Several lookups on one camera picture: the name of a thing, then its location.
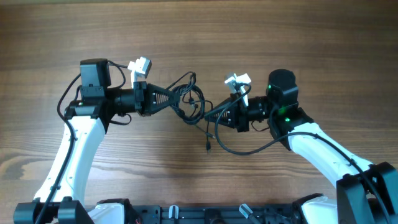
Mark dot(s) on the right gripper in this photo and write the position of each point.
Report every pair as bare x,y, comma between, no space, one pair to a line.
238,116

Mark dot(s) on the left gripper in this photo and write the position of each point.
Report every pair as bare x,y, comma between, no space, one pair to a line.
140,88

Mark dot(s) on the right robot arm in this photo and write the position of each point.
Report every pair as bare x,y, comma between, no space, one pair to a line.
366,192

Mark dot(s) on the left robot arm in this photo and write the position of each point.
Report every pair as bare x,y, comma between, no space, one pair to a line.
86,121

